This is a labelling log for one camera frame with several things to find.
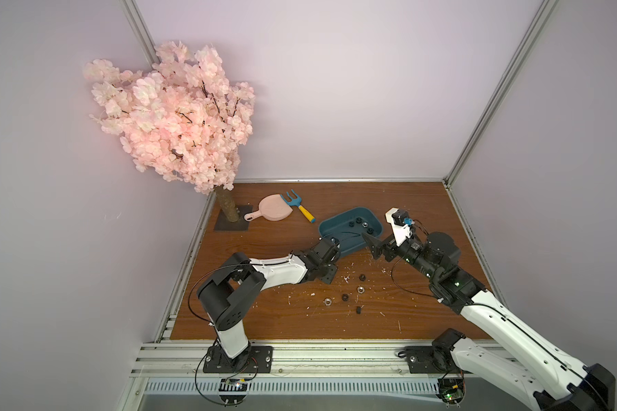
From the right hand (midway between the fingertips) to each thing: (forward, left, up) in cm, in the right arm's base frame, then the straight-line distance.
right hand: (379, 219), depth 69 cm
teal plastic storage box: (+17, +6, -30) cm, 35 cm away
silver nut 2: (-13, +14, -29) cm, 34 cm away
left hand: (-1, +12, -29) cm, 31 cm away
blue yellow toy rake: (+31, +29, -30) cm, 52 cm away
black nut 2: (+19, +5, -29) cm, 35 cm away
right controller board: (-36, -21, -32) cm, 52 cm away
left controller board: (-38, +41, -33) cm, 65 cm away
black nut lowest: (-15, +4, -31) cm, 34 cm away
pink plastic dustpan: (+27, +39, -29) cm, 56 cm away
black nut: (+22, +1, -30) cm, 37 cm away
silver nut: (-9, +3, -29) cm, 31 cm away
